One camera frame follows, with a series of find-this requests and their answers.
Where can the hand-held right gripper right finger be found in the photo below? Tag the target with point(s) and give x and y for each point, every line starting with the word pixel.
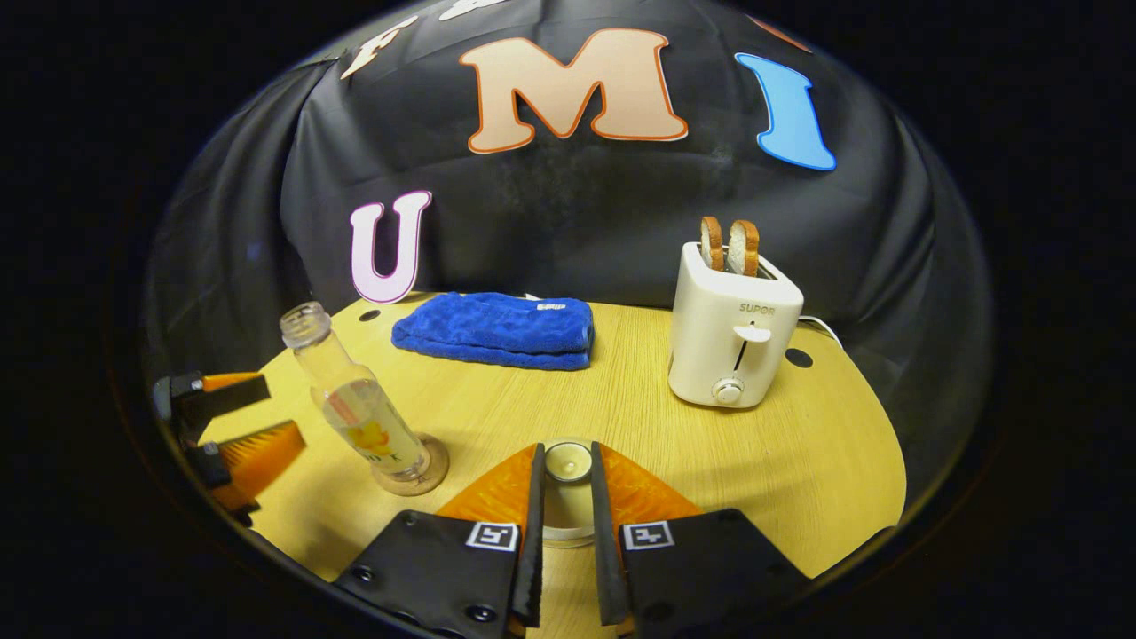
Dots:
pixel 605 559

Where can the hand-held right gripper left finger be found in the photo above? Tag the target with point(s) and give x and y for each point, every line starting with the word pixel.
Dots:
pixel 532 550

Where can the round transparent coaster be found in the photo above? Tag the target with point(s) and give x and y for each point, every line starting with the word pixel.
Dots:
pixel 435 475

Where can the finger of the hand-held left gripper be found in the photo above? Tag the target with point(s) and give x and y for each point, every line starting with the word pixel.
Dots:
pixel 266 453
pixel 231 395

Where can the white toaster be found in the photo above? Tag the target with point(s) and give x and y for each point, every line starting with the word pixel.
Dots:
pixel 728 346

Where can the black backdrop cloth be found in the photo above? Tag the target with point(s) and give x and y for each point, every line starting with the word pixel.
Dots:
pixel 577 204

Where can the blue folded towel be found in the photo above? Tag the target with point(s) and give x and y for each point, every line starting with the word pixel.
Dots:
pixel 497 328

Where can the clear water bottle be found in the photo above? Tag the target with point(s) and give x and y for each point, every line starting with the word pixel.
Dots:
pixel 355 408

